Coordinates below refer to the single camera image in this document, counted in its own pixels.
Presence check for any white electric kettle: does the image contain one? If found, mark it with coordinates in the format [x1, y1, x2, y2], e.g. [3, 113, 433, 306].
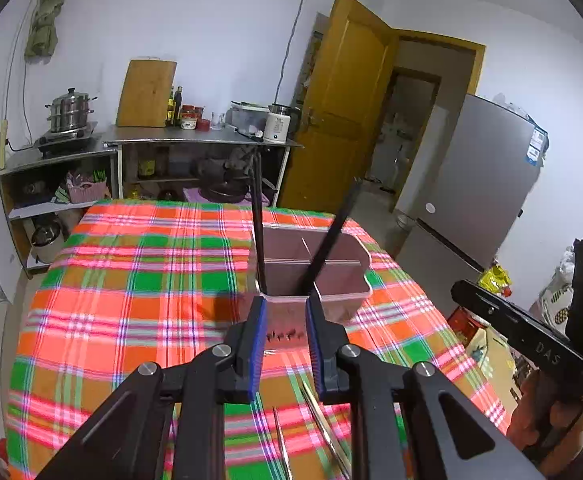
[263, 104, 293, 145]

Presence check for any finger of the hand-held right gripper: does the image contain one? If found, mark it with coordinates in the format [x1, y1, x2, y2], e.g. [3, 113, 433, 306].
[450, 280, 583, 387]

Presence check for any steel kitchen counter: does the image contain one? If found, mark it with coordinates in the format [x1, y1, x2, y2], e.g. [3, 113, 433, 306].
[102, 125, 305, 207]

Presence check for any pink plastic utensil basket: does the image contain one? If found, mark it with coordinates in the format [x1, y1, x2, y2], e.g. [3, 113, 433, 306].
[238, 224, 374, 358]

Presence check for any black wall cable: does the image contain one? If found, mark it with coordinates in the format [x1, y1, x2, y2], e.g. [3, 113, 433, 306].
[273, 0, 313, 107]

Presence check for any person's right hand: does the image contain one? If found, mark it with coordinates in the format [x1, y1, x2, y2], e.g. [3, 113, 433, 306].
[508, 384, 583, 467]

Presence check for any black chopstick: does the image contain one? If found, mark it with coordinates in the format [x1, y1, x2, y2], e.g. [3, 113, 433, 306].
[252, 151, 268, 295]
[299, 178, 365, 295]

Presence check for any steel steamer pot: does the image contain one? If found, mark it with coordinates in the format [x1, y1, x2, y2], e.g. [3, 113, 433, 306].
[45, 87, 98, 134]

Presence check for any hanging green cloth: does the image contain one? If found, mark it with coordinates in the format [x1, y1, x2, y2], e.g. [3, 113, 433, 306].
[24, 0, 75, 60]

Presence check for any steel rice cooker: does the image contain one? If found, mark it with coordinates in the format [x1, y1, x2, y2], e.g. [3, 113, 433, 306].
[30, 219, 65, 264]

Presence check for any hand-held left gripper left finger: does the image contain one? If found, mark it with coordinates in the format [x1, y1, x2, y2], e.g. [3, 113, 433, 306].
[36, 296, 268, 480]

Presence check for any red box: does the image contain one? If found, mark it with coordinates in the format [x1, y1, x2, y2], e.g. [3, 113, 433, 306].
[446, 306, 488, 342]

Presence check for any small pink shelf basket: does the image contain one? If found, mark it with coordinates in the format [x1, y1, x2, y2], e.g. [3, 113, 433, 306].
[66, 172, 109, 205]

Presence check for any yellow snack bag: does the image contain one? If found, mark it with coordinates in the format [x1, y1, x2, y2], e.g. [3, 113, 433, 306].
[479, 263, 513, 297]

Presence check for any plaid tablecloth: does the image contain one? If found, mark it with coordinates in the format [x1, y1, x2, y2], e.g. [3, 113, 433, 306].
[6, 199, 515, 480]

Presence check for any low steel shelf cabinet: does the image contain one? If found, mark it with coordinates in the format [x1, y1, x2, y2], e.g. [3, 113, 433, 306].
[0, 132, 120, 279]

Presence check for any light wooden chopstick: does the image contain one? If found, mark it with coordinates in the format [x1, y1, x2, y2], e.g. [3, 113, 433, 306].
[300, 381, 351, 478]

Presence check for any black wok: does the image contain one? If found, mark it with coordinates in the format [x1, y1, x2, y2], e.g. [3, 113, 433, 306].
[199, 179, 251, 204]

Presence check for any yellow wooden door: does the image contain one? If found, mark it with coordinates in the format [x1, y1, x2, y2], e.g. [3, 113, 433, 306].
[278, 0, 400, 212]

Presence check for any thin grey metal chopstick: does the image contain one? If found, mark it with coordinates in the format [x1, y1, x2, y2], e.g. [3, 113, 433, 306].
[272, 406, 293, 480]

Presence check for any wooden cutting board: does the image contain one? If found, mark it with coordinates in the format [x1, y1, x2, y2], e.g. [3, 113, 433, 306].
[116, 59, 178, 128]

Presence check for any pineapple print bag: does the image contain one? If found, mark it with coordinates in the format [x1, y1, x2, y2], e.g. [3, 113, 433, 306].
[540, 280, 578, 332]

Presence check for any gas stove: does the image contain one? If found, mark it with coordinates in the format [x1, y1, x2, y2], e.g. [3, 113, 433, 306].
[32, 121, 100, 157]

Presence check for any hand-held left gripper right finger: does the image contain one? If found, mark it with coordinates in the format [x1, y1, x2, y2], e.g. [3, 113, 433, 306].
[305, 290, 545, 480]

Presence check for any yellow door frame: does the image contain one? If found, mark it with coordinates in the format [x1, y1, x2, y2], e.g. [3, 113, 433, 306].
[395, 29, 487, 198]

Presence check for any silver refrigerator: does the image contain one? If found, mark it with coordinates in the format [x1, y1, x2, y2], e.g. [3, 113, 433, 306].
[396, 92, 548, 307]

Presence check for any printed cardboard box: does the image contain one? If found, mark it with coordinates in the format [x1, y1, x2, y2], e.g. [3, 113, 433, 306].
[464, 324, 523, 412]

